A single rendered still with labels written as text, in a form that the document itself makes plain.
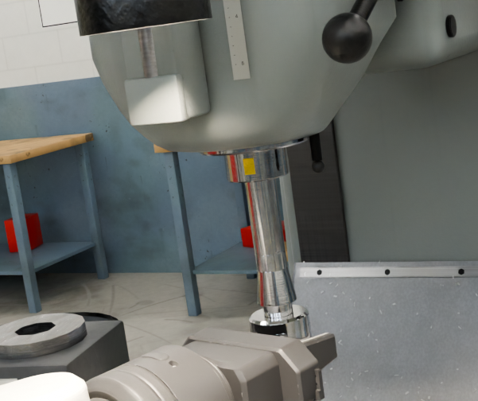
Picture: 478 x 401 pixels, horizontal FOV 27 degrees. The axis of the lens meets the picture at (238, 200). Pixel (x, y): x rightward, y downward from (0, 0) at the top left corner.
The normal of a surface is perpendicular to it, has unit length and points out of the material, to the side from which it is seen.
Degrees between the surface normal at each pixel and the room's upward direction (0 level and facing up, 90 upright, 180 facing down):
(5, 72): 90
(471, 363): 63
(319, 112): 125
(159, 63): 90
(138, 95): 90
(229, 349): 0
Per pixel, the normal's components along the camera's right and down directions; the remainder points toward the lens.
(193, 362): 0.27, -0.83
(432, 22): 0.30, 0.13
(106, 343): 0.95, -0.07
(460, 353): -0.47, -0.26
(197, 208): -0.46, 0.21
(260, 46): -0.17, 0.29
